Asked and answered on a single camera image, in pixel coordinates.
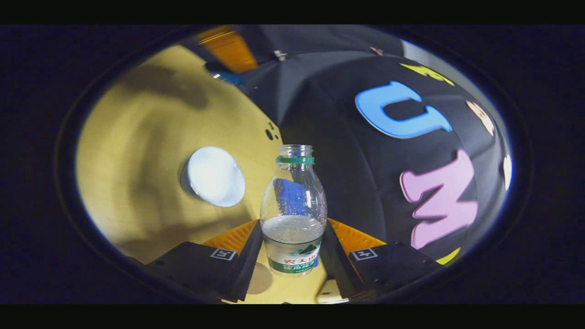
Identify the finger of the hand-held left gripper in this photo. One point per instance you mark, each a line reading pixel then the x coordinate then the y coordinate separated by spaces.
pixel 228 48

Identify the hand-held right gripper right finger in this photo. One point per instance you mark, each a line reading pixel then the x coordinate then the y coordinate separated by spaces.
pixel 336 265

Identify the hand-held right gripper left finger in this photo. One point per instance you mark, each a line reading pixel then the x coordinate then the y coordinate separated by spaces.
pixel 249 269

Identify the round brown coaster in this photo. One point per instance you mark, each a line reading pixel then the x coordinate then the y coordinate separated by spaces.
pixel 260 278

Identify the clear plastic water bottle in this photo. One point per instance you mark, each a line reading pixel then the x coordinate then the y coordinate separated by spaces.
pixel 293 228

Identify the black backdrop cloth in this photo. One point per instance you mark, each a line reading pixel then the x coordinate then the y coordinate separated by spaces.
pixel 347 151

